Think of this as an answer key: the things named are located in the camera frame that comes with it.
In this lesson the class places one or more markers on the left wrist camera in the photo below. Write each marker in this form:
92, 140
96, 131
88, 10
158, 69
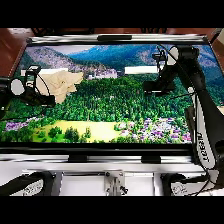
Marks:
32, 71

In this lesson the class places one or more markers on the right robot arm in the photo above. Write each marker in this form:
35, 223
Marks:
203, 113

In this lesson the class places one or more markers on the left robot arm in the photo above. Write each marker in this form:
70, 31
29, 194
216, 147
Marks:
26, 94

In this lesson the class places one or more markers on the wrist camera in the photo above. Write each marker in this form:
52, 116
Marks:
160, 57
32, 71

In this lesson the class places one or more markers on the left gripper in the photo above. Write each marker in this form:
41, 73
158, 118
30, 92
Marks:
45, 101

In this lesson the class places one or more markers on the cream shirt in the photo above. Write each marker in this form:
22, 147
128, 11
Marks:
60, 83

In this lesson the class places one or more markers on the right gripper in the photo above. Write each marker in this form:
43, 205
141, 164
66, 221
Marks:
160, 87

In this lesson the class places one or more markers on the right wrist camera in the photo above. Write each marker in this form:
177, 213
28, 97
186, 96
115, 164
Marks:
160, 57

